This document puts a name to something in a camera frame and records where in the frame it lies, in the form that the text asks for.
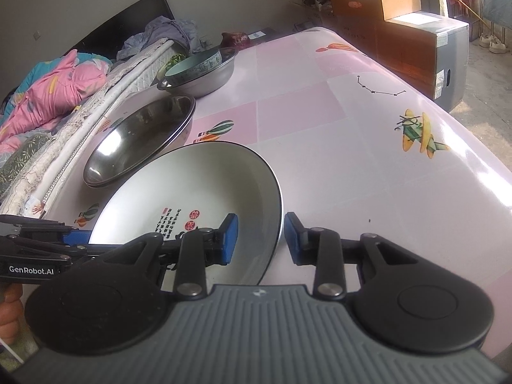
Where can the green leafy lettuce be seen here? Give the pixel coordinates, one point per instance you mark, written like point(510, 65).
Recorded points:
point(176, 59)

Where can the open brown cardboard box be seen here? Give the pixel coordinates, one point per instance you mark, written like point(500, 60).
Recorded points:
point(360, 6)

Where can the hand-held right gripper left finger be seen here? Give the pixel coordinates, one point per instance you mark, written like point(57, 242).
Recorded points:
point(230, 240)

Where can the pink floral blanket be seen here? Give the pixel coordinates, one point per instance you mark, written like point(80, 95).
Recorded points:
point(52, 88)

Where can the black printed product box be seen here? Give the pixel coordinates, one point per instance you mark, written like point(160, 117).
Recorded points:
point(264, 33)

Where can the stainless steel plate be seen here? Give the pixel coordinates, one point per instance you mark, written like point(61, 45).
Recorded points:
point(185, 128)

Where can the teal patterned ceramic bowl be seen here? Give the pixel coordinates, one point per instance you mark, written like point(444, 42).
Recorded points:
point(188, 66)

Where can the white quilted mattress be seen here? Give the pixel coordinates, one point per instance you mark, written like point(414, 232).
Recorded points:
point(132, 72)

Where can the stainless steel bowl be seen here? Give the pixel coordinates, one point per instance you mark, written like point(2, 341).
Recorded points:
point(136, 140)

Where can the wooden stick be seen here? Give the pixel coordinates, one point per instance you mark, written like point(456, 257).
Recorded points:
point(468, 6)

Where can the grey-blue crumpled clothing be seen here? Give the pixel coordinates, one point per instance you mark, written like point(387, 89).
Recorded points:
point(164, 32)

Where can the pink printed tablecloth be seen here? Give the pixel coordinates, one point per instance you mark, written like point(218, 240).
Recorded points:
point(360, 168)

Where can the white shoe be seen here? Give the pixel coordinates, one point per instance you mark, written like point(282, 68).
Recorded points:
point(499, 46)
point(486, 40)

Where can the red onion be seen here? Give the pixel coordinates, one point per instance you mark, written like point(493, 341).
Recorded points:
point(236, 40)

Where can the large cardboard box grey side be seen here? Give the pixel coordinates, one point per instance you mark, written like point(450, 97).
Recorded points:
point(416, 52)

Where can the white printed ceramic plate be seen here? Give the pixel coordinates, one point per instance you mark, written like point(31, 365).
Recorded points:
point(160, 184)

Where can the black headboard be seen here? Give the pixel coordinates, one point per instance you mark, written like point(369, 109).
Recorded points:
point(120, 28)

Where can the person's left hand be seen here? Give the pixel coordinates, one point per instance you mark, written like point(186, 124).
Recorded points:
point(10, 308)

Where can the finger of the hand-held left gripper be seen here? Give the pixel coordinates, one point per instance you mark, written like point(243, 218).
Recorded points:
point(92, 250)
point(78, 236)

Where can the deep stainless steel basin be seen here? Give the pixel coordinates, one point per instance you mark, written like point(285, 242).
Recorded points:
point(208, 80)

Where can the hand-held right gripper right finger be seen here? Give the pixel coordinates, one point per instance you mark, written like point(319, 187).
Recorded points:
point(294, 240)

